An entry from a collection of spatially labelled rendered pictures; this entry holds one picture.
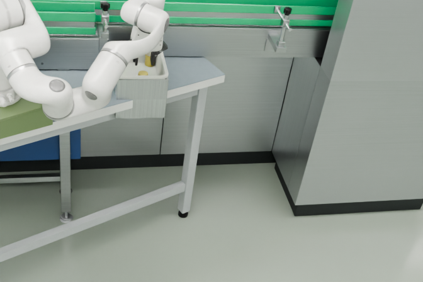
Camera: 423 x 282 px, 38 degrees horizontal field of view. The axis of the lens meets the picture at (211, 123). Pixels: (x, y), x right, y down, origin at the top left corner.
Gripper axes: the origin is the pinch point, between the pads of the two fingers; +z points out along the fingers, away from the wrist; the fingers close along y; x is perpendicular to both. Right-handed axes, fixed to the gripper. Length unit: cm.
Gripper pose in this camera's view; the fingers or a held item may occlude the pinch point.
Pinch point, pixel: (144, 58)
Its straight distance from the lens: 205.7
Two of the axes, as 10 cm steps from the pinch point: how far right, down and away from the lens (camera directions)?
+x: 1.9, 7.9, -5.9
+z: -1.8, 6.2, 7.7
